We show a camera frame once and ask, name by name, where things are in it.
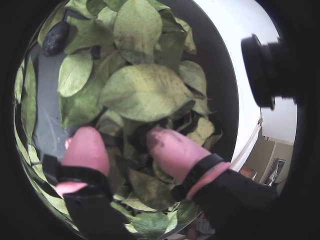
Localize pink-tipped black gripper finger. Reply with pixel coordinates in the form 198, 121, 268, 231
146, 126, 282, 240
42, 126, 134, 240

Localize pile of green leaves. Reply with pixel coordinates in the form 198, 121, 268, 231
13, 0, 223, 240

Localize dark grey round bowl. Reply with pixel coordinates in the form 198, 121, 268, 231
13, 0, 240, 240

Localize green dried leaf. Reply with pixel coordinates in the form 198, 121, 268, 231
98, 63, 201, 123
112, 0, 163, 66
57, 49, 94, 98

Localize black camera module with board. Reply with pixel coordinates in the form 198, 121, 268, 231
240, 33, 303, 111

